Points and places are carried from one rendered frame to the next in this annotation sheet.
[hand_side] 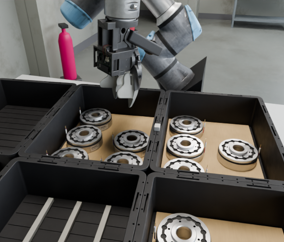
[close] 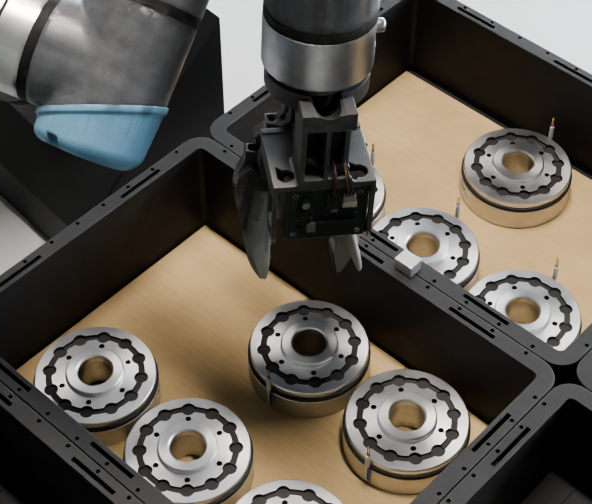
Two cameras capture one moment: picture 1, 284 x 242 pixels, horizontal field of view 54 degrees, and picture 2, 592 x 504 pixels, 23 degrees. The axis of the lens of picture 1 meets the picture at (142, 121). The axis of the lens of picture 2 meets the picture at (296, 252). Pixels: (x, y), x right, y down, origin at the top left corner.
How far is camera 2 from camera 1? 88 cm
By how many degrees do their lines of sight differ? 46
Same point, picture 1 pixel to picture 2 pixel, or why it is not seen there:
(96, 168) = (493, 468)
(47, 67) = not seen: outside the picture
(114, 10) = (353, 70)
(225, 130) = (390, 127)
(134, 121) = (173, 295)
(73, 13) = (142, 137)
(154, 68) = not seen: hidden behind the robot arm
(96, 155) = (278, 469)
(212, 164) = (500, 244)
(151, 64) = not seen: hidden behind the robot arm
